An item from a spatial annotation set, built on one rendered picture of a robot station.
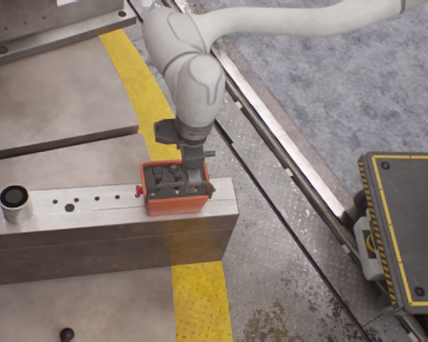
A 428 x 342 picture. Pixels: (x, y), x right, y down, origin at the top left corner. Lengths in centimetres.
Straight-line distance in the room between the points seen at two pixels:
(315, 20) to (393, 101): 196
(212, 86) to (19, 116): 137
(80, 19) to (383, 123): 157
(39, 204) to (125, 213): 25
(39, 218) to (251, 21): 86
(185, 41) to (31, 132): 122
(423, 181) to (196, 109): 152
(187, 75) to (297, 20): 28
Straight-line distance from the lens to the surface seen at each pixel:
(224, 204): 183
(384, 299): 250
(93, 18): 273
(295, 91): 308
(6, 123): 245
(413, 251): 241
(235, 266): 250
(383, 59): 343
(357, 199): 268
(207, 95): 122
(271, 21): 134
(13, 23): 247
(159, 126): 136
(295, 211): 268
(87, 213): 179
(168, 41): 131
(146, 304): 207
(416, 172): 261
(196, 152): 139
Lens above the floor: 228
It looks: 58 degrees down
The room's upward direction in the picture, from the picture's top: 17 degrees clockwise
